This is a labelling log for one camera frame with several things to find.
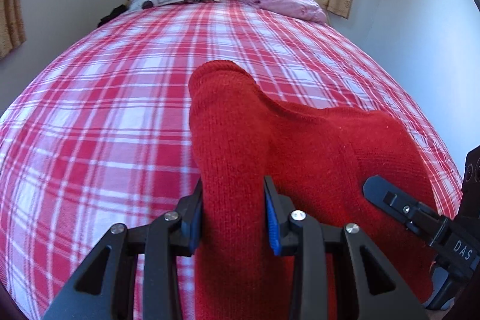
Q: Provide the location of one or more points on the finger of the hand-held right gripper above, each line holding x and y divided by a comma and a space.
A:
397, 205

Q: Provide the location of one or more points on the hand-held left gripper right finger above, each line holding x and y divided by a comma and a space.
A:
272, 226

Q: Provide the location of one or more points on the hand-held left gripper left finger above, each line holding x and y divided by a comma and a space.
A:
193, 233

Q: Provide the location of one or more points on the red knitted sweater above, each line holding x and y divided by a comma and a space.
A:
300, 155

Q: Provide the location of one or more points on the red plaid bed sheet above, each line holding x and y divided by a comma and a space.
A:
112, 110

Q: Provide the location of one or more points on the pink pillow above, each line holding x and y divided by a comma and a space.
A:
285, 3

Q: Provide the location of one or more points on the black cloth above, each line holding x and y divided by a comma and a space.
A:
110, 15

